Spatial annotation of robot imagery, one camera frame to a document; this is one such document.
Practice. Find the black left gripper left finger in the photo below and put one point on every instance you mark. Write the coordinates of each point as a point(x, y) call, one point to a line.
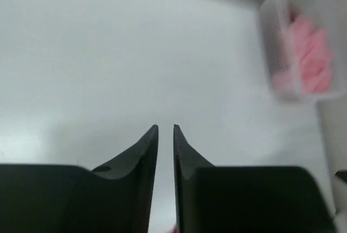
point(116, 196)

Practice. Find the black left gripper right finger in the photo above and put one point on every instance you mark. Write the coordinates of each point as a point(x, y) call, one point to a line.
point(213, 198)

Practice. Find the light pink t shirt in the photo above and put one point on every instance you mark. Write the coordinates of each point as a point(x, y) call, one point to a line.
point(305, 57)

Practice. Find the white plastic basket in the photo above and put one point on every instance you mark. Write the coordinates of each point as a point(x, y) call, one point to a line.
point(275, 16)

